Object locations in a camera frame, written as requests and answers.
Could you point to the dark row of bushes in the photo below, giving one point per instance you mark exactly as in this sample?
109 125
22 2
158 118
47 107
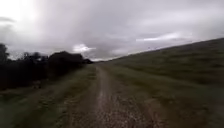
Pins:
36 66

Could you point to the gravel dirt track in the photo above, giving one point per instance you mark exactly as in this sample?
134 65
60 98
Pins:
106 103

